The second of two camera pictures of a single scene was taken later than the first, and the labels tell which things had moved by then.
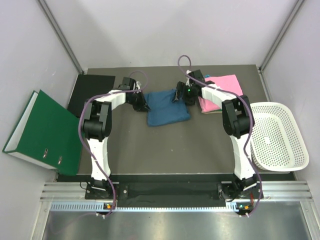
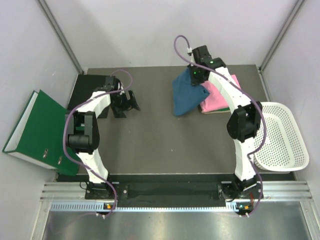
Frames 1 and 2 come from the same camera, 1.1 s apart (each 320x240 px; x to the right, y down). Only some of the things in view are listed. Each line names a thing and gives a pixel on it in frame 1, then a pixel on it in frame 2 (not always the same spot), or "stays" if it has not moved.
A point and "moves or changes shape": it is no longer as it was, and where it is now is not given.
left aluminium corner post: x=60 y=36 stays
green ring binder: x=47 y=132 stays
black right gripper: x=181 y=88 to x=194 y=80
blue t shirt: x=163 y=111 moves or changes shape
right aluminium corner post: x=296 y=9 stays
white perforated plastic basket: x=278 y=142 stays
